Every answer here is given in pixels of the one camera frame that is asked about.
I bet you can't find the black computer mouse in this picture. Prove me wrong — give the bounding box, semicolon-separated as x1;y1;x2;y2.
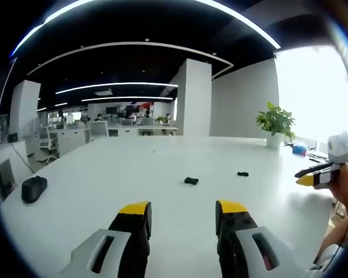
20;175;49;204

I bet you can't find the white mesh office chair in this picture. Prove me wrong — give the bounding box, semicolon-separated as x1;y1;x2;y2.
37;125;60;163

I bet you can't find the green potted plant white pot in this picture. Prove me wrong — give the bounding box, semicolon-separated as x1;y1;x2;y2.
255;101;297;149

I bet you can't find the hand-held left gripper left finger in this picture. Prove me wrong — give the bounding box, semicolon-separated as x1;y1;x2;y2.
57;200;153;278

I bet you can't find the long ceiling light strip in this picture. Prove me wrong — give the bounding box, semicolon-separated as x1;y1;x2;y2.
55;82;179;95

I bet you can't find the white office desk row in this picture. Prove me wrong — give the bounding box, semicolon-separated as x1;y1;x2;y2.
107;125;179;137

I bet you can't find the blue box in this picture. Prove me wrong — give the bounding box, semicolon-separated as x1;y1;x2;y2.
291;143;309;156

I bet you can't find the black hanging cable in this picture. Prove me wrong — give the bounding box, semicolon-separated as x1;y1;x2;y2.
7;136;36;175

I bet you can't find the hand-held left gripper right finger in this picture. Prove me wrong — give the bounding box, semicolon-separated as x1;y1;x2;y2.
215;199;305;278

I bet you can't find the dark monitor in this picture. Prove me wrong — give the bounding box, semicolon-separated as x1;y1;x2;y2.
0;158;17;201

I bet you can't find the person's right hand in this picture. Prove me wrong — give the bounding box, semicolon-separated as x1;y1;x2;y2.
328;160;348;210

